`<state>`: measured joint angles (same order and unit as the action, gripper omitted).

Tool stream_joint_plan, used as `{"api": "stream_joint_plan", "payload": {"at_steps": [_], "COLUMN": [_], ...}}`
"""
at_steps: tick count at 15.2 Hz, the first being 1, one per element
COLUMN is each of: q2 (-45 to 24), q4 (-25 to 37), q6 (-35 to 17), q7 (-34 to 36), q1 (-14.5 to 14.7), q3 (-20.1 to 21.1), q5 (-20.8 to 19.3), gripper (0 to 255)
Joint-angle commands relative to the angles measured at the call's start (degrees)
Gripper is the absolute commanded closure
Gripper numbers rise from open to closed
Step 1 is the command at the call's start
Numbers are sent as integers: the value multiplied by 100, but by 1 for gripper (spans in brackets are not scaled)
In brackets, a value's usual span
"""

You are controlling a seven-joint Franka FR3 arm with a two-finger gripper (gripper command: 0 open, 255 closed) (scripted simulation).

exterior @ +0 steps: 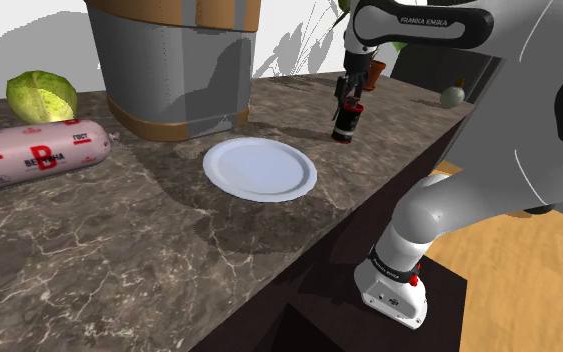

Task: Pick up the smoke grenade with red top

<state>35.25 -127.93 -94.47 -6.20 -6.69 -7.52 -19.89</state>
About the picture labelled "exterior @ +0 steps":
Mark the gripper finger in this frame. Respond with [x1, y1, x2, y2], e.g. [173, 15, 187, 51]
[347, 75, 365, 106]
[331, 75, 348, 122]

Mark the potted plant in terracotta pot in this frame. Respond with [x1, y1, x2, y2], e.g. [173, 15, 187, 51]
[328, 0, 410, 93]

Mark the black cabinet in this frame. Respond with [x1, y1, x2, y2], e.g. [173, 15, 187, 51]
[389, 42, 504, 105]

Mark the round grey bottle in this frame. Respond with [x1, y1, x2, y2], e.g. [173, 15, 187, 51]
[439, 78, 467, 109]

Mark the pink packaged sausage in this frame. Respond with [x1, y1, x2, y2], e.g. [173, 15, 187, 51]
[0, 119, 121, 190]

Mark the white plate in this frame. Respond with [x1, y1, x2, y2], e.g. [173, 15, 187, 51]
[202, 137, 319, 204]

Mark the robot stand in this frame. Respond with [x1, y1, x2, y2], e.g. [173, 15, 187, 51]
[280, 255, 469, 352]

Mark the large grey and wood bin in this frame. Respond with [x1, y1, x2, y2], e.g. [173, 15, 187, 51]
[83, 0, 263, 144]

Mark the black canister with red cap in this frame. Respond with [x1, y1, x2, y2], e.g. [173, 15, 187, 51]
[331, 100, 365, 146]

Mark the green cabbage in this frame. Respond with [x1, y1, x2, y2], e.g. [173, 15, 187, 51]
[5, 70, 79, 125]

